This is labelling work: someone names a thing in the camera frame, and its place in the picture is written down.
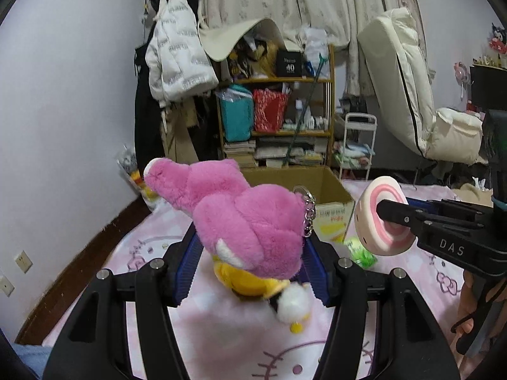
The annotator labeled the pink swirl roll plush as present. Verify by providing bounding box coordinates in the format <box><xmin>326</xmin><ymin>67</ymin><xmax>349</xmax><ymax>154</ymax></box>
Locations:
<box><xmin>354</xmin><ymin>176</ymin><xmax>416</xmax><ymax>257</ymax></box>

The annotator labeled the white fluffy pompom plush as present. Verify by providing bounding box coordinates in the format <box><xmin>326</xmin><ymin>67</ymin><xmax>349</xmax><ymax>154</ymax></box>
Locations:
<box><xmin>268</xmin><ymin>282</ymin><xmax>312</xmax><ymax>334</ymax></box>

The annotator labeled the pink fluffy plush toy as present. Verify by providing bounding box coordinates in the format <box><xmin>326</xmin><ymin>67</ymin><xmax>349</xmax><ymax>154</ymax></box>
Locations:
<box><xmin>144</xmin><ymin>158</ymin><xmax>305</xmax><ymax>280</ymax></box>

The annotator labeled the green tissue pack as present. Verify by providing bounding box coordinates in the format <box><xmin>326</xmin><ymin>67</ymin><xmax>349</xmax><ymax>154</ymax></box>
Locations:
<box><xmin>344</xmin><ymin>237</ymin><xmax>377</xmax><ymax>269</ymax></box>

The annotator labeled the open cardboard box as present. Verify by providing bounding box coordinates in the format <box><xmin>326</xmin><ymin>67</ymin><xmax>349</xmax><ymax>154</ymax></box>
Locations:
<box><xmin>241</xmin><ymin>166</ymin><xmax>355</xmax><ymax>244</ymax></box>

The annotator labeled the pink Hello Kitty bedsheet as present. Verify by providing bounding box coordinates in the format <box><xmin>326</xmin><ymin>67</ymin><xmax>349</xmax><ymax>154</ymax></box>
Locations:
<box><xmin>41</xmin><ymin>179</ymin><xmax>476</xmax><ymax>380</ymax></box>

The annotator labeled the white rolling cart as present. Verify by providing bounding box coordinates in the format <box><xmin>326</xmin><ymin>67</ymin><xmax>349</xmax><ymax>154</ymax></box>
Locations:
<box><xmin>333</xmin><ymin>112</ymin><xmax>378</xmax><ymax>180</ymax></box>

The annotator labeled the stack of books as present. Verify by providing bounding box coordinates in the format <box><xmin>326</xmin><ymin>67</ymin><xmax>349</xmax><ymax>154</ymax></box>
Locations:
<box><xmin>223</xmin><ymin>140</ymin><xmax>258</xmax><ymax>168</ymax></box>

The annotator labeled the black hanging coat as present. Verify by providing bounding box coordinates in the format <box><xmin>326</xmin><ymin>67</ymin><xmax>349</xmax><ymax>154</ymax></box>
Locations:
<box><xmin>134</xmin><ymin>25</ymin><xmax>207</xmax><ymax>174</ymax></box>

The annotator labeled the teal bag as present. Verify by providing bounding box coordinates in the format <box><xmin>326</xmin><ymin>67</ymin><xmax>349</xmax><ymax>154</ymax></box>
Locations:
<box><xmin>216</xmin><ymin>84</ymin><xmax>254</xmax><ymax>143</ymax></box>

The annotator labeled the red shopping bag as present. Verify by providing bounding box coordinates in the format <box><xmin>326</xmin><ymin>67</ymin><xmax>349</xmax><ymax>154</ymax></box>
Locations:
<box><xmin>253</xmin><ymin>89</ymin><xmax>290</xmax><ymax>133</ymax></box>

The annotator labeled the wooden bookshelf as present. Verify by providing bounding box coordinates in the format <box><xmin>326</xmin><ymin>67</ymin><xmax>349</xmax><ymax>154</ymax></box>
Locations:
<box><xmin>215</xmin><ymin>39</ymin><xmax>335</xmax><ymax>168</ymax></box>

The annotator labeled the green pole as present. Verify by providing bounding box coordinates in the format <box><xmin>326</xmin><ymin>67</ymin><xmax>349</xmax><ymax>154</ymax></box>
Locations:
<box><xmin>282</xmin><ymin>54</ymin><xmax>327</xmax><ymax>167</ymax></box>

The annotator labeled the white puffer jacket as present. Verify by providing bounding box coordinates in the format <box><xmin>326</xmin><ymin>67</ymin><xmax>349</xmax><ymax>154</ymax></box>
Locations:
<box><xmin>145</xmin><ymin>0</ymin><xmax>218</xmax><ymax>108</ymax></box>

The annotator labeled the black box number 40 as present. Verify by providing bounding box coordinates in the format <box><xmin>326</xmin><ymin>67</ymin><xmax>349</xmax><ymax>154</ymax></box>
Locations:
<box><xmin>275</xmin><ymin>49</ymin><xmax>303</xmax><ymax>78</ymax></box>

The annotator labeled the cream floral curtain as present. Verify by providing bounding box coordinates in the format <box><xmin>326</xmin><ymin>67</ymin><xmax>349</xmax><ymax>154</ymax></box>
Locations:
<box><xmin>204</xmin><ymin>0</ymin><xmax>426</xmax><ymax>96</ymax></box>

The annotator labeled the beige wide brim hat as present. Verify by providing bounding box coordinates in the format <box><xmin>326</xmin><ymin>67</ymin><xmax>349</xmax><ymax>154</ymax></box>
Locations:
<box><xmin>198</xmin><ymin>18</ymin><xmax>302</xmax><ymax>63</ymax></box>

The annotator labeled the wall socket upper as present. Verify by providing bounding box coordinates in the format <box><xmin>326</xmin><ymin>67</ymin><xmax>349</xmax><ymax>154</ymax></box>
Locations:
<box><xmin>15</xmin><ymin>250</ymin><xmax>33</xmax><ymax>274</ymax></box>

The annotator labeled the wall socket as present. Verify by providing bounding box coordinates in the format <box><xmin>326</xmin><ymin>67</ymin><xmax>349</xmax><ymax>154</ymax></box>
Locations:
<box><xmin>15</xmin><ymin>250</ymin><xmax>33</xmax><ymax>274</ymax></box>
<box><xmin>0</xmin><ymin>275</ymin><xmax>15</xmax><ymax>297</ymax></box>

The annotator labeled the wall socket lower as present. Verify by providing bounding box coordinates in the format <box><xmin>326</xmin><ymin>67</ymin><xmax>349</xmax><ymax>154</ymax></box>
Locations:
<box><xmin>0</xmin><ymin>275</ymin><xmax>15</xmax><ymax>297</ymax></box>

